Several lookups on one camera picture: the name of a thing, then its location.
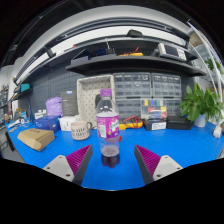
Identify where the clear bottle with purple label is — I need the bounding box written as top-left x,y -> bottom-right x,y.
95,88 -> 121,169

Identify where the purple bag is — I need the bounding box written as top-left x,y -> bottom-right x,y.
45,96 -> 64,117

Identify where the green potted plant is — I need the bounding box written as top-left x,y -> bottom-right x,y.
178,83 -> 224,128

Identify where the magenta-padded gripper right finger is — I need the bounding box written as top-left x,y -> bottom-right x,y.
133,144 -> 184,186

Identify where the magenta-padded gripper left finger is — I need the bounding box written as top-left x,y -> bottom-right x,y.
42,143 -> 94,186

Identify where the long grey drawer cabinet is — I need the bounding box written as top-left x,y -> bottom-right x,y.
114,97 -> 183,122

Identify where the white wire rack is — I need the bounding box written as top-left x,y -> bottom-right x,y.
186,19 -> 224,101

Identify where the cream dotted pegboard tray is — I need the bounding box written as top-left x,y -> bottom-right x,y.
76,74 -> 116,127

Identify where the black case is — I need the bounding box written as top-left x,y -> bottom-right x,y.
166,115 -> 194,131

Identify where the narrow grey drawer cabinet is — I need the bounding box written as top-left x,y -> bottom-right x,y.
151,72 -> 183,98

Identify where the cream mug with dark print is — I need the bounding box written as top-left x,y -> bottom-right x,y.
70,120 -> 93,141

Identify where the yellow multimeter with red leads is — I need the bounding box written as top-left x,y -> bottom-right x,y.
118,115 -> 144,131

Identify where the clear organizer with coloured parts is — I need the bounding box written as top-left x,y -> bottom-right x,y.
140,98 -> 168,120

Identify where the wide grey drawer cabinet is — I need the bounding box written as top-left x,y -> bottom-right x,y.
113,72 -> 153,99

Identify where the black rounded pad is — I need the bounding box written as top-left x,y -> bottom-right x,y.
94,93 -> 102,109

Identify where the blue box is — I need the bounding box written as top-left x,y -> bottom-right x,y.
34,115 -> 62,134

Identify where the dark grey box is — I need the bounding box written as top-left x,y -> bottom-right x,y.
60,90 -> 79,117

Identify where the brown cardboard box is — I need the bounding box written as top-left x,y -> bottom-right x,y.
17,127 -> 56,152

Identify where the teal container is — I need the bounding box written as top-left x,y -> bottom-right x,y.
19,83 -> 32,93

